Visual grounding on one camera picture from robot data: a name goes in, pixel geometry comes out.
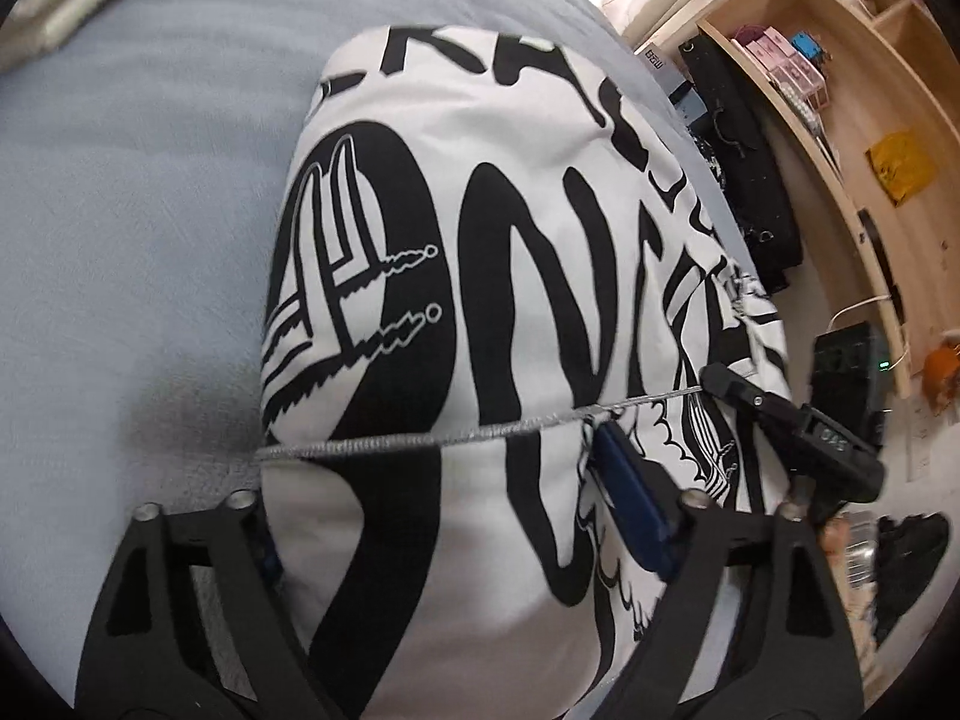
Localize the long black bag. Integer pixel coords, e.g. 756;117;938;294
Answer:
679;36;805;293

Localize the light wooden shelf unit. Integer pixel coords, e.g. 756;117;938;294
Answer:
622;0;960;398

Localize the white printed box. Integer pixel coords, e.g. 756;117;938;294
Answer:
636;41;695;102

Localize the small blue box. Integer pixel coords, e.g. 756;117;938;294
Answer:
787;31;833;65

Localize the black clothes pile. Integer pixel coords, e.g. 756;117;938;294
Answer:
874;514;953;646

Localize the stack of pink boxes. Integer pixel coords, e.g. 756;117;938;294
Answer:
731;26;826;98

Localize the black and white printed jacket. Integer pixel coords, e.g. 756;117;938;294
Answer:
255;24;794;720

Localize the grey-blue bed sheet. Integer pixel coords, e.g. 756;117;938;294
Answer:
0;0;743;720

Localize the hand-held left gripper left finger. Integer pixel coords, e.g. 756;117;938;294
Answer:
71;491;331;720

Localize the flat black device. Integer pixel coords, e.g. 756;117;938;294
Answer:
857;208;908;323

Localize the orange object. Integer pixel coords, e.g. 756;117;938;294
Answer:
921;345;960;410

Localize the cream puffer jacket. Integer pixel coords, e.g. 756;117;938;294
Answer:
0;0;215;72

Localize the white cable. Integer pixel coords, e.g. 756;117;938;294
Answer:
829;292;912;376

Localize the yellow packet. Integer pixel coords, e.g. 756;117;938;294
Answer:
866;131;938;203

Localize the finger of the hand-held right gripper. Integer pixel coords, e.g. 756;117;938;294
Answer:
705;364;803;436

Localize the black cloth with white print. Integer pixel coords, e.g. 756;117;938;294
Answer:
694;131;732;188

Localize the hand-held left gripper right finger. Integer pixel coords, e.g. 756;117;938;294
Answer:
592;420;875;720

